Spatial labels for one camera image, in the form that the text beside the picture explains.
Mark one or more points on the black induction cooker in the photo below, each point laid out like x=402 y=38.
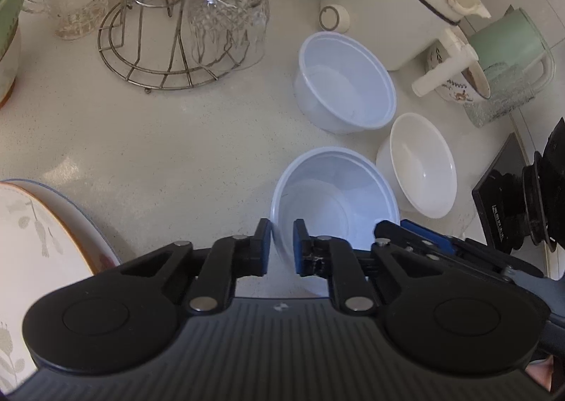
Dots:
x=499 y=198

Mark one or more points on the light blue plastic bowl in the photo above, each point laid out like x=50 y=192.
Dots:
x=344 y=79
x=335 y=198

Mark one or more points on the green colander bowl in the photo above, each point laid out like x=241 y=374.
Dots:
x=11 y=4

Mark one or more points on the person's right hand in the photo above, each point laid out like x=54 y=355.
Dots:
x=540 y=376

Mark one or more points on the floral ceramic bowl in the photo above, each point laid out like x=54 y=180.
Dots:
x=454 y=90

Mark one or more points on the small leaf print plate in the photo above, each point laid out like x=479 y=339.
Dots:
x=31 y=286

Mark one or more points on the textured glass jug green top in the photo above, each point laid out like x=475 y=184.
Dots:
x=507 y=57

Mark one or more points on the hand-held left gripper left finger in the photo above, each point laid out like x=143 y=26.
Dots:
x=265 y=246

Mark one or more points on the cut glass tumbler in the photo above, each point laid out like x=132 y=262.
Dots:
x=229 y=21

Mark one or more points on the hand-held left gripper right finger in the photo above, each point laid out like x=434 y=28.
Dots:
x=301 y=251

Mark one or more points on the plain white bowl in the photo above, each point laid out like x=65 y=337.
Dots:
x=419 y=167

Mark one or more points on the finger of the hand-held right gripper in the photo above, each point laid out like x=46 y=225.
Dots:
x=435 y=240

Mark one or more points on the white bowl red foot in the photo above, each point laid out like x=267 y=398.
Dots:
x=8 y=70

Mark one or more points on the large white red-flower plate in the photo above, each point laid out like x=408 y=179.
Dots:
x=95 y=237

